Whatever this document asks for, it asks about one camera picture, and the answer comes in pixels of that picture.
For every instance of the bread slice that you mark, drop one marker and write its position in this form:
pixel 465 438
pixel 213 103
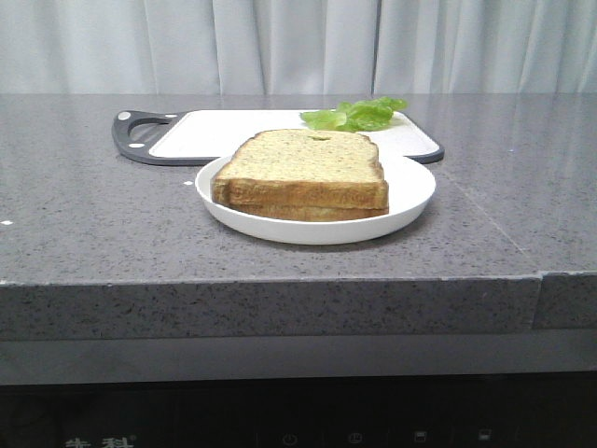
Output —
pixel 309 213
pixel 301 167

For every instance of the green lettuce leaf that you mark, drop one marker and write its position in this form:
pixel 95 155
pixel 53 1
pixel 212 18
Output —
pixel 365 115

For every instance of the white round plate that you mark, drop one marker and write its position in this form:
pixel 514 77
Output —
pixel 411 186

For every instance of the white cutting board grey rim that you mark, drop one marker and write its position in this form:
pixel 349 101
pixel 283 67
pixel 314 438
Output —
pixel 195 138

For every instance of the white curtain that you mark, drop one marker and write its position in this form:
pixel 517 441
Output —
pixel 298 47

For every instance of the black appliance control panel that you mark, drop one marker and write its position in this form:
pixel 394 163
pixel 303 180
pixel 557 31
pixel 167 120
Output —
pixel 499 410

